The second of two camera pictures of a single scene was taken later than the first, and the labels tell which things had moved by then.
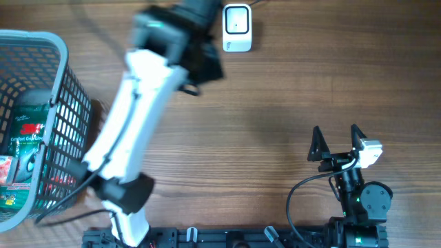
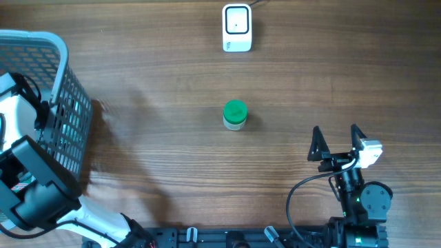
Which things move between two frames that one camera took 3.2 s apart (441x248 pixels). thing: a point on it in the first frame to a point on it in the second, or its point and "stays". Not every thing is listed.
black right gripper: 338,159 stays
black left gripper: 205,64 to 38,128
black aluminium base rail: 217,237 stays
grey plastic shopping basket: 45,122 stays
